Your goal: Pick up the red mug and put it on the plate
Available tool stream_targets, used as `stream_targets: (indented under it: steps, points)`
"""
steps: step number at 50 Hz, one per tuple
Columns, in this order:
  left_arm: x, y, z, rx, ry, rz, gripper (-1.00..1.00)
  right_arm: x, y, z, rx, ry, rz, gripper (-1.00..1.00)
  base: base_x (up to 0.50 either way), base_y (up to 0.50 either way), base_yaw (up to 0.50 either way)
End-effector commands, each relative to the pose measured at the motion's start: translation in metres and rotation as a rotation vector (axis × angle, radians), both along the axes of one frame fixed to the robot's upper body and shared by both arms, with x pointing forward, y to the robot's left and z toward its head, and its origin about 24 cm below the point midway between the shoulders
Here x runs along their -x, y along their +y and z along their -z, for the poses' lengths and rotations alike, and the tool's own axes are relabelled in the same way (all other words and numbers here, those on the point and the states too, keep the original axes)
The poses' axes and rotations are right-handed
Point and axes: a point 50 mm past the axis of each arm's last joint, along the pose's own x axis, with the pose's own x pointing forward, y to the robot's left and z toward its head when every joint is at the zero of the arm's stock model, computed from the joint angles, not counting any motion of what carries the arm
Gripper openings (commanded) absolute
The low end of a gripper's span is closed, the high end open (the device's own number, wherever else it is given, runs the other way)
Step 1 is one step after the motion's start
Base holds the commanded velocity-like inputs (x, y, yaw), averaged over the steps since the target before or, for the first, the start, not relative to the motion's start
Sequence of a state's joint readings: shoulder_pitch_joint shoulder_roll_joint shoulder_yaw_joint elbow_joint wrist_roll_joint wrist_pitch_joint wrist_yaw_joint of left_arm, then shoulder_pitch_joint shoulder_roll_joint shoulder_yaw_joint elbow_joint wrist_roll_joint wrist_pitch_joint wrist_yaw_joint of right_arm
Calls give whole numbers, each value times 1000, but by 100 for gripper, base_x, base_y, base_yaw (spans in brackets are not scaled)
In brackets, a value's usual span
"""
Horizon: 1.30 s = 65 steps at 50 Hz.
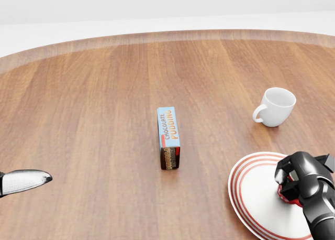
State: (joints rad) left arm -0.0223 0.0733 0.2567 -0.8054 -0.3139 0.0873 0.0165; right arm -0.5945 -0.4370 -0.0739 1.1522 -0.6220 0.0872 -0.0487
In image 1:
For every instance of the white plate with red rings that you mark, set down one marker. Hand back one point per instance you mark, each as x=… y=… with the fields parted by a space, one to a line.
x=257 y=195

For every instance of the white mug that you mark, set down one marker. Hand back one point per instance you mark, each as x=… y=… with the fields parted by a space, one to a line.
x=278 y=107

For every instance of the red mug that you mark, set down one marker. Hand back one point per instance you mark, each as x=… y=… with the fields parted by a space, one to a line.
x=295 y=202

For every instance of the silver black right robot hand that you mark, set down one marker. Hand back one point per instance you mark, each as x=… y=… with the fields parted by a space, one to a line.
x=310 y=172

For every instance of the chocolate pudding box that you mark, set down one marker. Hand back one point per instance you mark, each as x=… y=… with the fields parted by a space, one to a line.
x=168 y=131

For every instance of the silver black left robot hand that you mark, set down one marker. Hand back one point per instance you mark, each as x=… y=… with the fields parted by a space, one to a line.
x=23 y=181

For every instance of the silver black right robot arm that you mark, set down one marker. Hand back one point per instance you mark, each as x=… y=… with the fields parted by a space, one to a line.
x=320 y=216

